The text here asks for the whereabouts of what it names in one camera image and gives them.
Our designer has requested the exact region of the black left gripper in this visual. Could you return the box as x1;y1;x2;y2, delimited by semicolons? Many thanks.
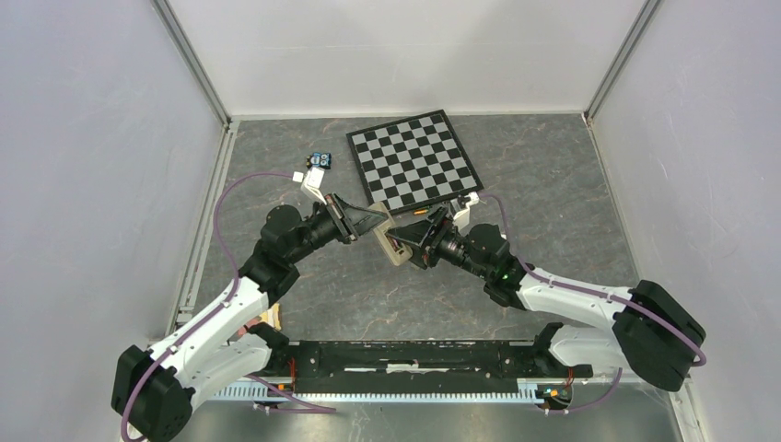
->
287;192;389;264

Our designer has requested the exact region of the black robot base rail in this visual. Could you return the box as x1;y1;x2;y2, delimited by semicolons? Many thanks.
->
254;340;593;394

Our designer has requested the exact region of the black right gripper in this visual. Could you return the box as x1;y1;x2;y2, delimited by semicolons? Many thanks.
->
386;206;490;281

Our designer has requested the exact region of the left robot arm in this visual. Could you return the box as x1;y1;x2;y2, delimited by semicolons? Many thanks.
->
111;194;389;441

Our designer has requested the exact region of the beige remote control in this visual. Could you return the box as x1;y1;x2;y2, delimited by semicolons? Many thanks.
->
368;202;413;266

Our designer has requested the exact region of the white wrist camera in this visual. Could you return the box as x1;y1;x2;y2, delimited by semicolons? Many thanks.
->
449;192;480;231
292;167;326;204

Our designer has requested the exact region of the small blue owl toy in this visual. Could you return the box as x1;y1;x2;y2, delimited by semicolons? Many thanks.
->
306;152;332;170

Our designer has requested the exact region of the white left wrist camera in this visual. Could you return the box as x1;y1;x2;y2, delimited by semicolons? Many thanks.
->
292;167;326;204

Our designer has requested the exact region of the black white checkerboard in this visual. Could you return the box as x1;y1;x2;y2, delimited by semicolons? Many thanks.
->
346;110;484;215

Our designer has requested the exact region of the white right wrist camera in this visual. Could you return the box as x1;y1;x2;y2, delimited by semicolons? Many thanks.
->
449;192;480;231

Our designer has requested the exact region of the white cable duct strip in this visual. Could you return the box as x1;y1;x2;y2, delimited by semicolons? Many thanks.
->
212;379;571;405

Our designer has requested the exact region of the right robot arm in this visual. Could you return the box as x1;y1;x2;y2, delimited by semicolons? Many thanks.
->
385;209;706;391

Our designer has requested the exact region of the pink orange card box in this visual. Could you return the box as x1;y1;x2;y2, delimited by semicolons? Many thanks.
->
259;304;282;331

